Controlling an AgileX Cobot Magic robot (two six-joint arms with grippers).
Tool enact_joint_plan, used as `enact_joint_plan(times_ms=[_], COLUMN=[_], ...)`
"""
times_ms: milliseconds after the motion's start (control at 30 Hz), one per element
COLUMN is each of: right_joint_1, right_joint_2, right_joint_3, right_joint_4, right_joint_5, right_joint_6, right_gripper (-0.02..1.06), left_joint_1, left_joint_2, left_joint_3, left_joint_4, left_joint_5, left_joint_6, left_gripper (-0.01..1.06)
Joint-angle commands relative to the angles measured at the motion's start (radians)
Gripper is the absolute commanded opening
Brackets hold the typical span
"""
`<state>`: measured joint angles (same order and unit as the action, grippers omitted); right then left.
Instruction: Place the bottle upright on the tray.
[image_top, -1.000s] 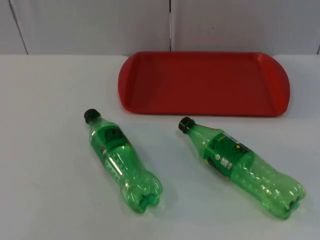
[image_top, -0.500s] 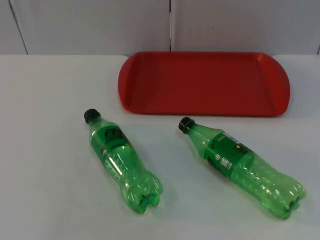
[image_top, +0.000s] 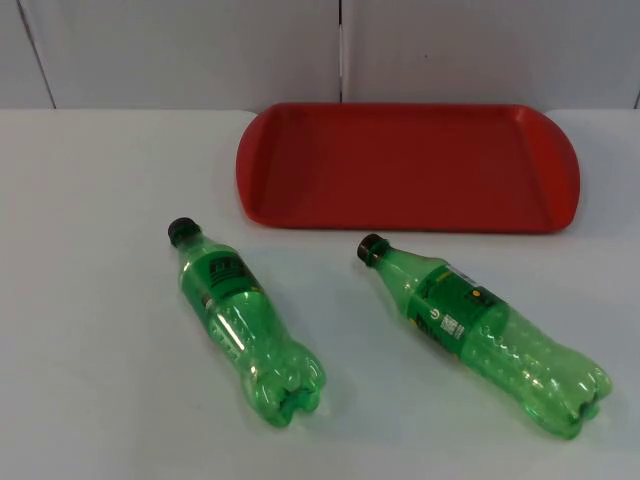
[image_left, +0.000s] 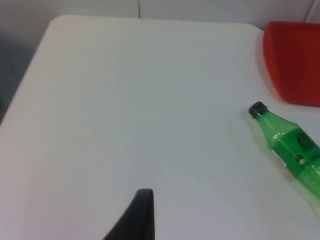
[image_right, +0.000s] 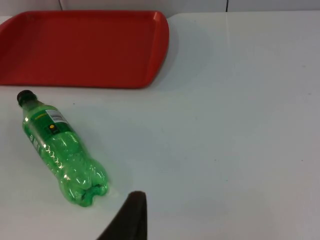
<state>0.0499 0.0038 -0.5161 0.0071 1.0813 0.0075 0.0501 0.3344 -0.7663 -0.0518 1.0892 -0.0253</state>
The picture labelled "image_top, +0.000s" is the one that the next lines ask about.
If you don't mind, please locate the green plastic bottle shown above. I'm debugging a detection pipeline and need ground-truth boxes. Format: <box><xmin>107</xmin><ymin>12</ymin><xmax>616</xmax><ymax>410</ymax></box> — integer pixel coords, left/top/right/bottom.
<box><xmin>166</xmin><ymin>217</ymin><xmax>325</xmax><ymax>430</ymax></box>
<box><xmin>356</xmin><ymin>232</ymin><xmax>615</xmax><ymax>442</ymax></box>

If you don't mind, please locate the red plastic tray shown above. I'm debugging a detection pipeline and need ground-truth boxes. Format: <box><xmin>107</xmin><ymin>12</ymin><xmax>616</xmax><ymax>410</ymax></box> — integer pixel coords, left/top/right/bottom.
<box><xmin>235</xmin><ymin>102</ymin><xmax>582</xmax><ymax>235</ymax></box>

